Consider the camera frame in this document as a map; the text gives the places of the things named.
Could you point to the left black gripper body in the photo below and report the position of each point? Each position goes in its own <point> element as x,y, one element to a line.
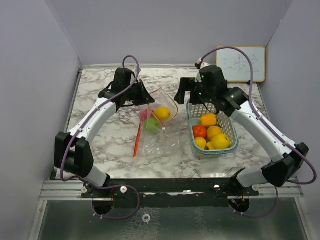
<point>133,93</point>

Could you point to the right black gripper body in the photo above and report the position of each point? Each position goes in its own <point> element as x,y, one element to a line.
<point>200,95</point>

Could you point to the pink fruit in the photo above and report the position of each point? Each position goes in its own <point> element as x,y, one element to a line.
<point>145,114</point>

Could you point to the green apple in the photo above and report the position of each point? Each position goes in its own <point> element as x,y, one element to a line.
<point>152,125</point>

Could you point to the clear zip top bag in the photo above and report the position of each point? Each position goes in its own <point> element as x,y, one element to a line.
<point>158,132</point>

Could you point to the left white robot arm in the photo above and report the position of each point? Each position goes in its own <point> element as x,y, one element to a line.
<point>72,149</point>

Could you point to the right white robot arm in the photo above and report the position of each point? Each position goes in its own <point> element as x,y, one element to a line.
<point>286,157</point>

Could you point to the light blue plastic basket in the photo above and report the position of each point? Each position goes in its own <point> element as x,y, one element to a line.
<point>194,113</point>

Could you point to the small whiteboard with writing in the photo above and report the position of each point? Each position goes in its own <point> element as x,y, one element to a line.
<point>236,68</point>

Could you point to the orange fruit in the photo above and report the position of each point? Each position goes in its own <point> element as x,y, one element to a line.
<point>213,131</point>

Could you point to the orange tangerine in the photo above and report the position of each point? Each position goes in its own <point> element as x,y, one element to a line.
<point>199,131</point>

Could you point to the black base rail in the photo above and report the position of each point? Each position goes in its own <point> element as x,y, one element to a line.
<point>168,193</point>

